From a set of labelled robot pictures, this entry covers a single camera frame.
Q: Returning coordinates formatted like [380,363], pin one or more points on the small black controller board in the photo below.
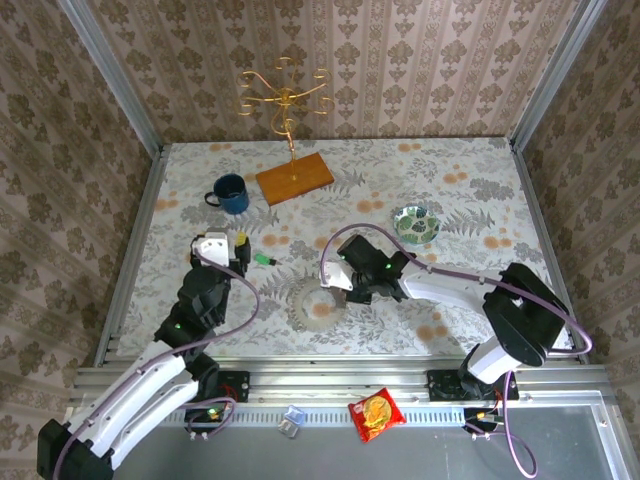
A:
[207,416]
[480,416]

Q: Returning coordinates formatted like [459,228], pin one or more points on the grey metal panel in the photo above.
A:
[250,460]

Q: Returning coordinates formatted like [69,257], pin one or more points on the floral table cover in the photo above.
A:
[400,165]

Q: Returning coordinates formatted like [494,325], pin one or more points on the dark blue enamel mug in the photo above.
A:
[232,200]

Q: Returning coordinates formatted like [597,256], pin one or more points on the green leaf pattern bowl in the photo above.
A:
[415,225]

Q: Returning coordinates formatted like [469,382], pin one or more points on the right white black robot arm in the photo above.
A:
[450,292]

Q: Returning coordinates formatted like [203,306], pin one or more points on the aluminium table side rail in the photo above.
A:
[532,200]
[131,250]

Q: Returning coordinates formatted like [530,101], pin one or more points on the aluminium frame post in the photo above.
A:
[557,75]
[112,75]

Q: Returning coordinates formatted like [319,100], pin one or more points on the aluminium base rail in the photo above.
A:
[330,385]

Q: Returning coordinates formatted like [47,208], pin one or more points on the small clear plastic box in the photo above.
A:
[291,420]

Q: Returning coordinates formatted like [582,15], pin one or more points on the red snack packet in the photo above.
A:
[375,415]

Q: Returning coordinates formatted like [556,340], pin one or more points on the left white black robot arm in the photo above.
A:
[140,390]

